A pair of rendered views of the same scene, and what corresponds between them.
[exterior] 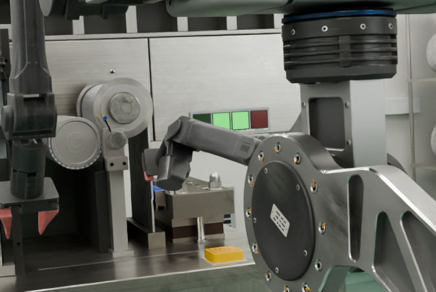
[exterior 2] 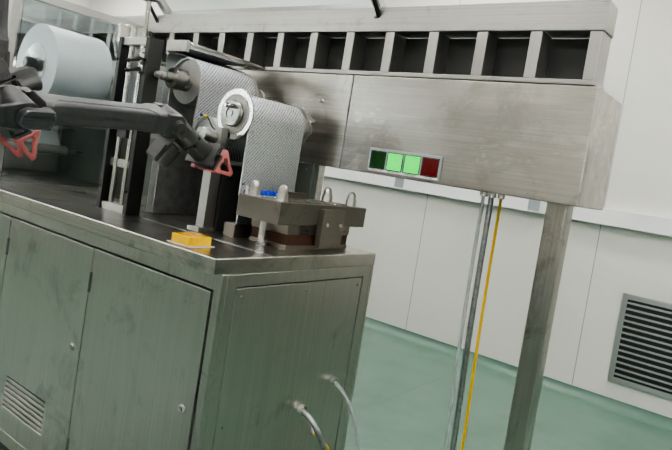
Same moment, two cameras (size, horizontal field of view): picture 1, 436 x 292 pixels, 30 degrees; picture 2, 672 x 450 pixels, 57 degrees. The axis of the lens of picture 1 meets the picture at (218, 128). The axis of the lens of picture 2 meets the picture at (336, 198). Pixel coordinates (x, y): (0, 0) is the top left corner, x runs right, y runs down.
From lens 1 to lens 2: 1.90 m
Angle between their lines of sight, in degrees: 55
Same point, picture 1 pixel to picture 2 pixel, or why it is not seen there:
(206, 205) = (259, 210)
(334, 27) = not seen: outside the picture
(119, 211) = (204, 194)
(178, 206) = (241, 203)
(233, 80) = (415, 124)
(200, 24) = (418, 69)
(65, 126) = (202, 122)
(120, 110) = (227, 114)
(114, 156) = not seen: hidden behind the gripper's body
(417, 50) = not seen: outside the picture
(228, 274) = (167, 251)
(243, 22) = (459, 70)
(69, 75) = (294, 100)
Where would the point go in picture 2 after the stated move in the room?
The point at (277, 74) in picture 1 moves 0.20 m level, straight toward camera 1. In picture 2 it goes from (460, 123) to (402, 111)
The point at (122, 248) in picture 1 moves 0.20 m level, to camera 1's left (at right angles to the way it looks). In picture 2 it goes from (199, 225) to (176, 214)
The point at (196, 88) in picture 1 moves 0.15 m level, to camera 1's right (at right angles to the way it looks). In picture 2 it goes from (381, 126) to (414, 128)
